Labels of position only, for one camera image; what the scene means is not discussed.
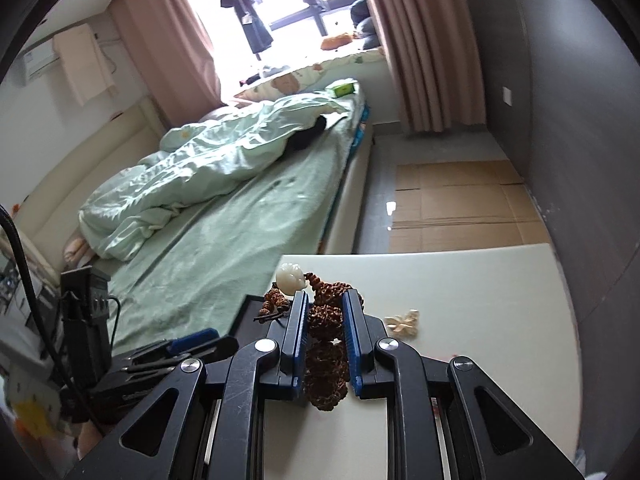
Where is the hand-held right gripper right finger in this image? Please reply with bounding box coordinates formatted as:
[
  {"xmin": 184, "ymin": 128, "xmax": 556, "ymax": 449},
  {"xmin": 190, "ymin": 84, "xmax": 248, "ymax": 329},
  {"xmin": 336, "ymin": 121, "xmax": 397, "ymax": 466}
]
[{"xmin": 341, "ymin": 290, "xmax": 586, "ymax": 480}]

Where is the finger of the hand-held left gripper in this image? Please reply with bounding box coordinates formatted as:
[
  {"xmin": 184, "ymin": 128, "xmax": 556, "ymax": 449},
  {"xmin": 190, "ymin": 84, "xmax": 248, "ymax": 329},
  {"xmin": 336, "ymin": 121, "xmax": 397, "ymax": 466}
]
[
  {"xmin": 124, "ymin": 336, "xmax": 240, "ymax": 377},
  {"xmin": 130, "ymin": 328, "xmax": 221, "ymax": 362}
]

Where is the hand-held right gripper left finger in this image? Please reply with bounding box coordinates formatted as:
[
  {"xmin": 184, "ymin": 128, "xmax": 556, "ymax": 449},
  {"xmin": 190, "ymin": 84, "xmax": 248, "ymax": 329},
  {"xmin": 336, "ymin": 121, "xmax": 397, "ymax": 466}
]
[{"xmin": 65, "ymin": 291, "xmax": 311, "ymax": 480}]

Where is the brown bead bracelet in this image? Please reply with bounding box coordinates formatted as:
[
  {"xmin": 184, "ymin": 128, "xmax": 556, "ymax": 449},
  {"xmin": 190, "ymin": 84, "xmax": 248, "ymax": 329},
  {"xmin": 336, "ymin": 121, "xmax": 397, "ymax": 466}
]
[{"xmin": 255, "ymin": 261, "xmax": 358, "ymax": 411}]

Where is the black jewelry box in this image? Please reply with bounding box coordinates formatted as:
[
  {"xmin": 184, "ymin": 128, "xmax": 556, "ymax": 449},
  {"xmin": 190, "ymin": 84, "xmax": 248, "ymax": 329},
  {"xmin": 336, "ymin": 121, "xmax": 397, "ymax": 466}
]
[{"xmin": 234, "ymin": 294, "xmax": 301, "ymax": 346}]

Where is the small white carved pendant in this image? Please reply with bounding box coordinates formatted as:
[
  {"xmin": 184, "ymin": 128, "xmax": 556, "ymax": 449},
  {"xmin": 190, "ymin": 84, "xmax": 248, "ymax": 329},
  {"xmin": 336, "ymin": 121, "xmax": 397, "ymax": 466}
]
[{"xmin": 384, "ymin": 310, "xmax": 421, "ymax": 337}]

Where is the cluttered bedside table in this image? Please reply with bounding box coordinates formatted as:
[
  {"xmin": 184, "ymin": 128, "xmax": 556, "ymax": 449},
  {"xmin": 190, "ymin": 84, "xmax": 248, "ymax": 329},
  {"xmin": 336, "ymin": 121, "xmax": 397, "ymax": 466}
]
[{"xmin": 0, "ymin": 245, "xmax": 66, "ymax": 376}]

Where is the bed with green sheet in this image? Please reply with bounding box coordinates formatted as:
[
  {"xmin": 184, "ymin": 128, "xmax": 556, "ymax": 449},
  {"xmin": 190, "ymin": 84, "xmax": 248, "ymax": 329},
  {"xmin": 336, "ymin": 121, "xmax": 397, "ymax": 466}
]
[{"xmin": 10, "ymin": 80, "xmax": 376, "ymax": 361}]

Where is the cream headboard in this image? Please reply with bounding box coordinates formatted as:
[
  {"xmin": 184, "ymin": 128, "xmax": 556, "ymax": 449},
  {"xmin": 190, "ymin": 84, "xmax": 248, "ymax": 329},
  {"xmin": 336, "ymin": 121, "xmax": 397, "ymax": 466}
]
[{"xmin": 10, "ymin": 97, "xmax": 171, "ymax": 271}]

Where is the pale green duvet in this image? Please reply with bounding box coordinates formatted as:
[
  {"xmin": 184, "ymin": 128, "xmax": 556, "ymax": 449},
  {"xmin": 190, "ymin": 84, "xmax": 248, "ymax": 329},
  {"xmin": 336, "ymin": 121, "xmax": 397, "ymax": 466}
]
[{"xmin": 79, "ymin": 91, "xmax": 358, "ymax": 261}]

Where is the black garment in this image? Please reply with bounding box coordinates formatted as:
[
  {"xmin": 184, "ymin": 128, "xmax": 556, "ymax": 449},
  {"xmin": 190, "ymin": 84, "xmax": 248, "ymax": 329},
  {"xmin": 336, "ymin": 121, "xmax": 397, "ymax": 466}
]
[{"xmin": 285, "ymin": 116, "xmax": 328, "ymax": 153}]

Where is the printed window seat cushion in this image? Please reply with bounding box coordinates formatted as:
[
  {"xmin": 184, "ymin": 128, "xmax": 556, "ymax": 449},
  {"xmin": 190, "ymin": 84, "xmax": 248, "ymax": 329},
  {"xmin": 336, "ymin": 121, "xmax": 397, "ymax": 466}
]
[{"xmin": 235, "ymin": 50, "xmax": 386, "ymax": 106}]

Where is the cream hanging towel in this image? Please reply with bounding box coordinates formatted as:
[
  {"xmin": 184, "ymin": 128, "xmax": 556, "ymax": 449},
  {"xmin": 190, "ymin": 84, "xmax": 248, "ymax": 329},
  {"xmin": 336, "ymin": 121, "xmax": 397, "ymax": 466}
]
[{"xmin": 52, "ymin": 24, "xmax": 118, "ymax": 107}]

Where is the white air conditioner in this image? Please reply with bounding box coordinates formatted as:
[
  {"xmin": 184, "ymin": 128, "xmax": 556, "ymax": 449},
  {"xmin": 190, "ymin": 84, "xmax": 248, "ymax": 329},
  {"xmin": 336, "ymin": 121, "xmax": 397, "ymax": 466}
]
[{"xmin": 20, "ymin": 37, "xmax": 63, "ymax": 81}]

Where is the orange plush toy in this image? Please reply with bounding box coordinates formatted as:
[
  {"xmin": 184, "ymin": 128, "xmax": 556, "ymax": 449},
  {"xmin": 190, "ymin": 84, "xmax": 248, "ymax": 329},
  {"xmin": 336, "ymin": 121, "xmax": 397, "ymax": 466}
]
[{"xmin": 321, "ymin": 32, "xmax": 355, "ymax": 52}]

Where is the pink curtain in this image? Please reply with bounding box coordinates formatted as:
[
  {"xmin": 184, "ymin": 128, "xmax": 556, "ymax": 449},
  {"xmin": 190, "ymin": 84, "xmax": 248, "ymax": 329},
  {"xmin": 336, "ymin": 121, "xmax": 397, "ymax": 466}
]
[
  {"xmin": 360, "ymin": 0, "xmax": 488, "ymax": 136},
  {"xmin": 110, "ymin": 0, "xmax": 223, "ymax": 128}
]

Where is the grey wardrobe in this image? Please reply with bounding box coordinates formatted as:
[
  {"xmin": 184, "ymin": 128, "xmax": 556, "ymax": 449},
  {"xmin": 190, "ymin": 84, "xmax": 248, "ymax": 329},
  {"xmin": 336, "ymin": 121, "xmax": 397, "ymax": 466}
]
[{"xmin": 520, "ymin": 0, "xmax": 640, "ymax": 361}]

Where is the dark blue cushion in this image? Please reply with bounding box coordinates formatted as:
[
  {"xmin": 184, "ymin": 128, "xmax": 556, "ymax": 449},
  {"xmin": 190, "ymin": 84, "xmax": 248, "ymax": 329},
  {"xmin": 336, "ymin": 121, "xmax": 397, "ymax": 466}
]
[{"xmin": 350, "ymin": 0, "xmax": 383, "ymax": 51}]

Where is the dark hanging garment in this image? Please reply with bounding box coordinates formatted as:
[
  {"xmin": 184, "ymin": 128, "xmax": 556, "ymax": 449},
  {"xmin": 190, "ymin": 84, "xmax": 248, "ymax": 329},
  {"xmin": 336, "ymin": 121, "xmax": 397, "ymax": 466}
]
[{"xmin": 216, "ymin": 0, "xmax": 275, "ymax": 56}]

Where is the black cable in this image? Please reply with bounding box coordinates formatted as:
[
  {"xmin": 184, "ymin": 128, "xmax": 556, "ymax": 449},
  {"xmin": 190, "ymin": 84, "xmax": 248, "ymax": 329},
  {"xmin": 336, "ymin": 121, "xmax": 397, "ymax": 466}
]
[{"xmin": 0, "ymin": 204, "xmax": 103, "ymax": 436}]

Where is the black window frame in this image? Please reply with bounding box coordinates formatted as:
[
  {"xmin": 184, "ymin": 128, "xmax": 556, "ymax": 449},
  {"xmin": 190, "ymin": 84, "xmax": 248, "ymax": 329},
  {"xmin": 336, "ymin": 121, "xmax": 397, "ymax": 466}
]
[{"xmin": 270, "ymin": 0, "xmax": 371, "ymax": 36}]

